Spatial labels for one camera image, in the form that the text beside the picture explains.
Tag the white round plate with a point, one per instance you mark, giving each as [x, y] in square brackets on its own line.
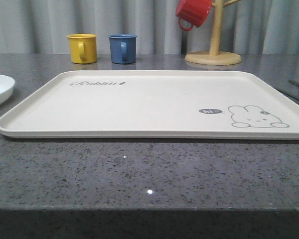
[6, 87]

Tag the cream rabbit serving tray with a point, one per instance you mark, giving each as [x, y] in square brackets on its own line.
[158, 104]

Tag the blue mug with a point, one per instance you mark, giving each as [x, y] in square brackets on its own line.
[123, 48]

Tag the wooden mug tree stand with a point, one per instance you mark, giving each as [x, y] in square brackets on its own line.
[214, 56]

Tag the yellow mug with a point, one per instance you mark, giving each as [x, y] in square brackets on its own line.
[83, 48]

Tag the red mug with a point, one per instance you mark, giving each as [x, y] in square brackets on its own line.
[194, 12]

